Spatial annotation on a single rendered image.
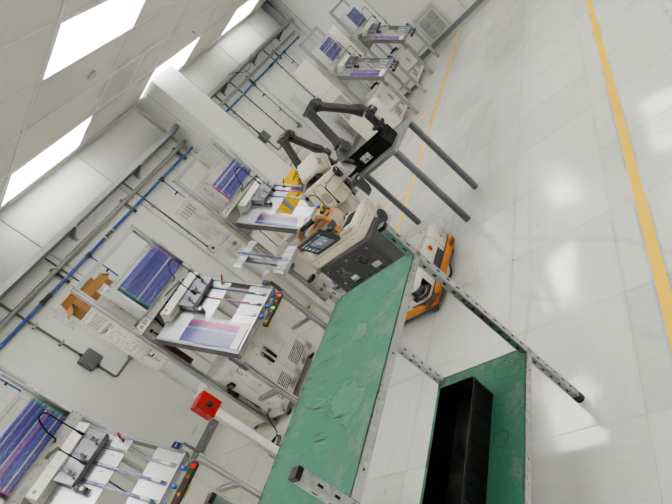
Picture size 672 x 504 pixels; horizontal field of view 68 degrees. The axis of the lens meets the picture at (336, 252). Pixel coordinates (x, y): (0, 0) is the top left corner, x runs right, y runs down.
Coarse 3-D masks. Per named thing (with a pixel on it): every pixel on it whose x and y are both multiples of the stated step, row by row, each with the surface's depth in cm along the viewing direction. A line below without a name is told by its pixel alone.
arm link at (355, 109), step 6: (312, 102) 343; (318, 102) 344; (324, 102) 350; (318, 108) 349; (324, 108) 349; (330, 108) 351; (336, 108) 353; (342, 108) 355; (348, 108) 357; (354, 108) 359; (360, 108) 361; (354, 114) 363; (360, 114) 365
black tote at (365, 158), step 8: (392, 128) 376; (376, 136) 385; (384, 136) 366; (392, 136) 372; (368, 144) 393; (376, 144) 370; (384, 144) 368; (392, 144) 368; (360, 152) 401; (368, 152) 378; (376, 152) 375; (360, 160) 385; (368, 160) 383; (360, 168) 391
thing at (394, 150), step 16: (400, 128) 382; (416, 128) 384; (432, 144) 389; (384, 160) 364; (400, 160) 360; (448, 160) 395; (368, 176) 433; (416, 176) 365; (464, 176) 400; (384, 192) 439; (400, 208) 445; (416, 224) 452
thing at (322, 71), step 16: (320, 32) 771; (304, 48) 717; (320, 48) 733; (336, 48) 763; (304, 64) 737; (320, 64) 726; (336, 64) 746; (352, 64) 750; (384, 64) 752; (304, 80) 754; (320, 80) 747; (336, 80) 736; (368, 80) 800; (384, 80) 714; (320, 96) 764; (336, 96) 756; (352, 96) 745; (368, 96) 779; (384, 96) 757; (400, 96) 724; (384, 112) 751; (400, 112) 765; (416, 112) 733; (352, 128) 795; (368, 128) 777
